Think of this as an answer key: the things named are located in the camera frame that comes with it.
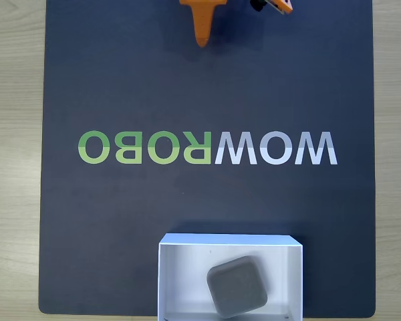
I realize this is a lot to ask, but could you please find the dark mat with WOWROBO print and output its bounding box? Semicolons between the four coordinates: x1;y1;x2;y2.
38;0;377;317

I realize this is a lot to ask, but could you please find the white cardboard box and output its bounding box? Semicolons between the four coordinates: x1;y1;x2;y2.
156;233;304;321

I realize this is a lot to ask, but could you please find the orange-framed gripper camera module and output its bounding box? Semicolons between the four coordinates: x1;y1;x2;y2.
249;0;294;15

